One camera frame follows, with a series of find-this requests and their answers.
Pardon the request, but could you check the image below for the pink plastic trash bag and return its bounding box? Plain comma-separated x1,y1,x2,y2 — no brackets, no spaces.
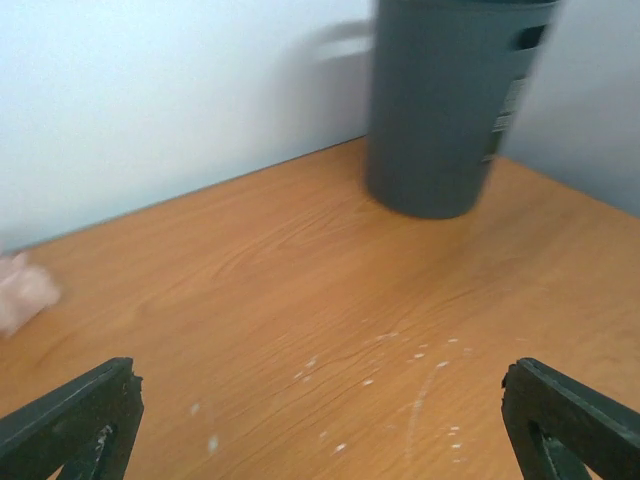
1,253,61,337

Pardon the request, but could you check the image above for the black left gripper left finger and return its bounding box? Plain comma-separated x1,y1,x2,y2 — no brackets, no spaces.
1,357,144,479

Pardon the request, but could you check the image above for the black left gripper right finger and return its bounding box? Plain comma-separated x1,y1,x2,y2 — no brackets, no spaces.
501,358,639,479

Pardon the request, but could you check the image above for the dark grey trash bin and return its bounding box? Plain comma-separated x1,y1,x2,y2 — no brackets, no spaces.
365,1,557,219

